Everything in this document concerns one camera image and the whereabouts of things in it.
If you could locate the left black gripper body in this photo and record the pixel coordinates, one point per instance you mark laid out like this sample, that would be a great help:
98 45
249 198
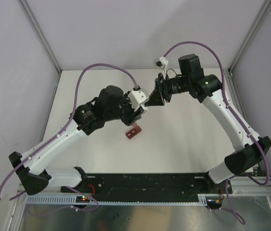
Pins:
128 114

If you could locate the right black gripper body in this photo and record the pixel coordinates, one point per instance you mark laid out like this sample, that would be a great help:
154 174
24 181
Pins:
165 88

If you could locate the red pill organizer box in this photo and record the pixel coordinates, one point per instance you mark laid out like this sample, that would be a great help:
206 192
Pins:
136 129

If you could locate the white pill bottle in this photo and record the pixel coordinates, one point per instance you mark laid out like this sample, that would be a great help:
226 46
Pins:
145 108

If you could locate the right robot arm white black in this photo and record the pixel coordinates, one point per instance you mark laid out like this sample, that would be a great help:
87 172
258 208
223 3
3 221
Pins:
249 147

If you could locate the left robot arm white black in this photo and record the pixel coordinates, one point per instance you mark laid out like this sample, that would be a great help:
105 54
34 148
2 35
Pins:
111 104

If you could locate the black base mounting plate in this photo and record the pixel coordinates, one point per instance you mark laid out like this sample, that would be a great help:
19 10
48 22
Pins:
119 195

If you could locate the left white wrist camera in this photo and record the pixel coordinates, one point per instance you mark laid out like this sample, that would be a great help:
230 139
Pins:
138 98

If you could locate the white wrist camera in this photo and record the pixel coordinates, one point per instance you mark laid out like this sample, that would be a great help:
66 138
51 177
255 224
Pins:
161 63
138 98

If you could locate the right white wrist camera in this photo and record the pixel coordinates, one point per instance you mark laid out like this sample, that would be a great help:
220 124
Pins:
161 63

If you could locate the grey slotted cable duct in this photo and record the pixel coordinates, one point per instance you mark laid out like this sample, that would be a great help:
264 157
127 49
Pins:
192 200

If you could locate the left aluminium frame post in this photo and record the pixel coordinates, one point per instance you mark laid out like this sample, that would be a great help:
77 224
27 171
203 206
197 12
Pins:
39 33

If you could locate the aluminium frame post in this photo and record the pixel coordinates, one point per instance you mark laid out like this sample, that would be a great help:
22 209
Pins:
252 31
39 33

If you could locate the right aluminium frame post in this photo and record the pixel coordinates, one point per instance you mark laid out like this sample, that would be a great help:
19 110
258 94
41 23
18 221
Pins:
252 31

